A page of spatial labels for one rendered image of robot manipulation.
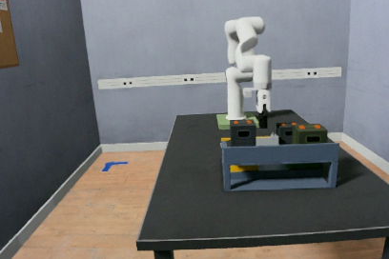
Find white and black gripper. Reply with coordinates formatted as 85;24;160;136
256;89;271;129

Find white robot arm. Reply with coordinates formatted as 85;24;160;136
225;17;272;120

